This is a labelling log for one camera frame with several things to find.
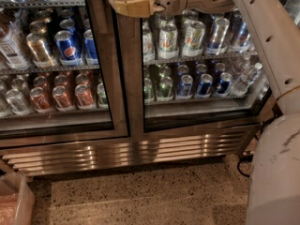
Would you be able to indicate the glass fridge door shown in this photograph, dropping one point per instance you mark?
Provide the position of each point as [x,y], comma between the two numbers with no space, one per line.
[143,68]
[108,119]

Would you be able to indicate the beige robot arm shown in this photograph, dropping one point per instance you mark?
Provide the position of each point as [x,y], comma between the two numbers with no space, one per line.
[274,183]

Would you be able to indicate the stainless fridge bottom grille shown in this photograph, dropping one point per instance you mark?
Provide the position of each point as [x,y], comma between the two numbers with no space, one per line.
[95,155]

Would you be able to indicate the Mountain Dew can right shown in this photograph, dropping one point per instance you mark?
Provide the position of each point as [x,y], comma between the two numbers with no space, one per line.
[193,39]

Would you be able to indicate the silver blue energy can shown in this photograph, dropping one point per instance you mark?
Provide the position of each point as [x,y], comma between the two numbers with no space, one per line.
[217,35]

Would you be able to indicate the blue Pepsi can edge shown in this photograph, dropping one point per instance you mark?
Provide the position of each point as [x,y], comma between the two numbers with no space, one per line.
[90,47]

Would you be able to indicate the blue Pepsi can front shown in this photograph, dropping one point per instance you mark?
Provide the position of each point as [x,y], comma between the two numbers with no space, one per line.
[69,48]

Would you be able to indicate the blue pepsi can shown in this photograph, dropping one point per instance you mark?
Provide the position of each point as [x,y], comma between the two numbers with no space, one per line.
[224,82]
[184,87]
[204,86]
[69,48]

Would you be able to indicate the green soda can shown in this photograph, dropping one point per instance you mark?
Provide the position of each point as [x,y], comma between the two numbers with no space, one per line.
[165,89]

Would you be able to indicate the blue Pepsi can lower left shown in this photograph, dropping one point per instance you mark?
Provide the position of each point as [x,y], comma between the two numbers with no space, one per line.
[184,87]

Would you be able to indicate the blue Pepsi can lower middle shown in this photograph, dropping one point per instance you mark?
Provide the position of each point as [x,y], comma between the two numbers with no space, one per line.
[204,86]

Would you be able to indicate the gold soda can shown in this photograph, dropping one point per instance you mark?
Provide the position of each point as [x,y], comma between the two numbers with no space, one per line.
[41,50]

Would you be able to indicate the blue Pepsi can lower right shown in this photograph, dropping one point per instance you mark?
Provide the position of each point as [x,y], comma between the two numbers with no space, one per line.
[224,82]

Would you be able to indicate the red soda can right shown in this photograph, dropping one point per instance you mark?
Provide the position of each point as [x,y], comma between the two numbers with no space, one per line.
[84,97]

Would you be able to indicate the red soda can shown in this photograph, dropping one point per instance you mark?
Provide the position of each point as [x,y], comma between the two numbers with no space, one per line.
[84,97]
[40,99]
[62,98]

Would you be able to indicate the clear water bottle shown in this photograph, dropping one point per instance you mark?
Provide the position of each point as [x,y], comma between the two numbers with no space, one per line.
[246,79]

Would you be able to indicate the red soda can middle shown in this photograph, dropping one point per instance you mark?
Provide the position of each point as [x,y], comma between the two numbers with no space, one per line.
[62,98]

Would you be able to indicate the clear labelled bottle left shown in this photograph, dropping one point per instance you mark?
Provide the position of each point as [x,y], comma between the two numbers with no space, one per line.
[14,51]

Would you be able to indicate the red soda can left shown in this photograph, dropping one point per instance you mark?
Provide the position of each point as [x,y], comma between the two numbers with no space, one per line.
[40,99]

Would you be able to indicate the silver can lower left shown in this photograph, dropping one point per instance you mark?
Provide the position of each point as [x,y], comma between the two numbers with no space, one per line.
[18,102]

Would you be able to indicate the clear plastic storage bin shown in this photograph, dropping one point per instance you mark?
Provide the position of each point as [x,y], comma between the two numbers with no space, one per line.
[16,200]

